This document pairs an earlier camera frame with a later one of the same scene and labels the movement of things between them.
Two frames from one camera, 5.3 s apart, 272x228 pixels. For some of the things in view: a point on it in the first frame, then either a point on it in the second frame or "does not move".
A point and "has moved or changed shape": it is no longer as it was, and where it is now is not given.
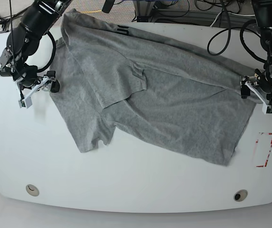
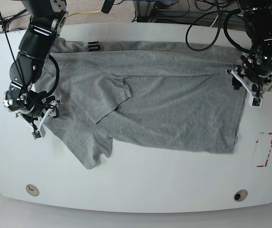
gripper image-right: [267, 87] -> [256, 84]
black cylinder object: [108, 5] does not move
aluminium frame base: [142, 8] does not move
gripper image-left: [29, 81] -> [39, 108]
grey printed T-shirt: [139, 88] has moved or changed shape
